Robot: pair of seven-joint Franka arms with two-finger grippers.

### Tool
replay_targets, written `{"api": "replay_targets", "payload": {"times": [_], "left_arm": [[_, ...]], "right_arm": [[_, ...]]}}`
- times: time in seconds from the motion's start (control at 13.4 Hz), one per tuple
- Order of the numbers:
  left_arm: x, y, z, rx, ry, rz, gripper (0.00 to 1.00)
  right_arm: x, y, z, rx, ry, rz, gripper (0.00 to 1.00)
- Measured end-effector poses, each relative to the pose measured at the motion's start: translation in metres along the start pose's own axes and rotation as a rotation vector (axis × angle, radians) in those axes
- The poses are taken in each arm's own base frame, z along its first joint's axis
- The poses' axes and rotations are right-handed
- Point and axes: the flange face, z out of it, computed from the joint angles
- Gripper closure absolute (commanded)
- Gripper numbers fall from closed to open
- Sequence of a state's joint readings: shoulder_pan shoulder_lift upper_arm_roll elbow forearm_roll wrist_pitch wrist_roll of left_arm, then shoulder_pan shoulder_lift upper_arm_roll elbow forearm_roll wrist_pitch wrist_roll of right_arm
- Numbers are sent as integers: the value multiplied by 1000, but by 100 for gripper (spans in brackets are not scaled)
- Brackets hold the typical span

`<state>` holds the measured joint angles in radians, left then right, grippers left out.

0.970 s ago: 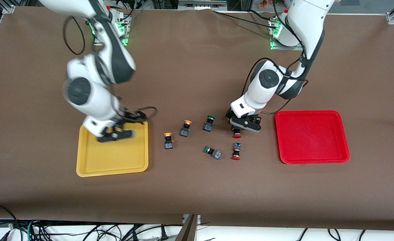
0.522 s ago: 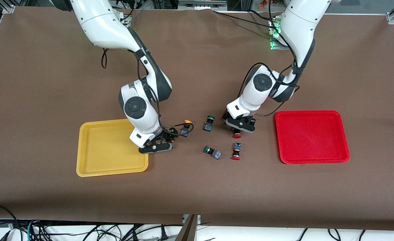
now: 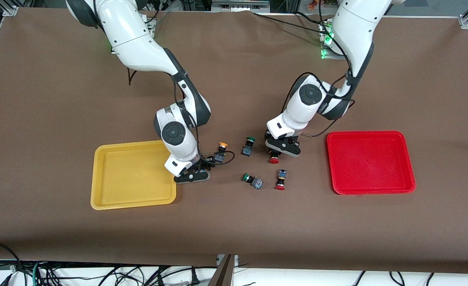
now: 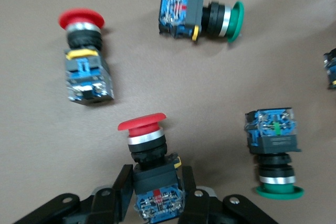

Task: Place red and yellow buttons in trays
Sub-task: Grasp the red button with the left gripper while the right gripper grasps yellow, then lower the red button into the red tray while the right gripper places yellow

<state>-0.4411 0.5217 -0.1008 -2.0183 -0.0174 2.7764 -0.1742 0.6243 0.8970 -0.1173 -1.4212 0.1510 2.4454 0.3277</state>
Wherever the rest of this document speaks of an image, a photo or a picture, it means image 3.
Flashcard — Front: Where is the black floor cable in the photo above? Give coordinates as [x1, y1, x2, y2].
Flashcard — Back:
[0, 242, 24, 286]

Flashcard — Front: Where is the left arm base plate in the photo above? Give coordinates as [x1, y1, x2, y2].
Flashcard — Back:
[318, 18, 348, 60]

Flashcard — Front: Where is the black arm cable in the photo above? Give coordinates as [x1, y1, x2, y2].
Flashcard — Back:
[127, 66, 236, 167]
[282, 0, 357, 139]

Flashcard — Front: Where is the brown table cover mat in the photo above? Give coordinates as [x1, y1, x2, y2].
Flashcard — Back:
[0, 7, 468, 274]

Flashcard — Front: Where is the grey rack device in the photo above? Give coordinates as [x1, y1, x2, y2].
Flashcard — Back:
[212, 0, 270, 12]

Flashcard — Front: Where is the green floor cable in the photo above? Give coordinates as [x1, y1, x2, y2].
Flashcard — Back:
[32, 260, 45, 286]

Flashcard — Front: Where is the brown table support beam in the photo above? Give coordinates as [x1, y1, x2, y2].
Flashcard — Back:
[208, 254, 236, 286]

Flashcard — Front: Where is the yellow plastic tray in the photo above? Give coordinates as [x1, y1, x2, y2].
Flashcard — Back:
[90, 140, 177, 211]

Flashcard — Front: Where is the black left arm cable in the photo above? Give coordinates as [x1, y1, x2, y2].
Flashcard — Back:
[282, 0, 357, 139]

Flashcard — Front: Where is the red plastic tray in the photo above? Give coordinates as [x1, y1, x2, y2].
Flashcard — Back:
[326, 131, 416, 195]

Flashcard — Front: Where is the green-capped push button switch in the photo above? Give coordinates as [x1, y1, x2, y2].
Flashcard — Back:
[242, 173, 264, 190]
[241, 137, 256, 157]

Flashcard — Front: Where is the black cable behind arms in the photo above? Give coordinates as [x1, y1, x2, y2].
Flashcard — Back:
[252, 11, 330, 34]

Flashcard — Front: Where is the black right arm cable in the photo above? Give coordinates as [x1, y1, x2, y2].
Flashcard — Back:
[127, 66, 236, 167]

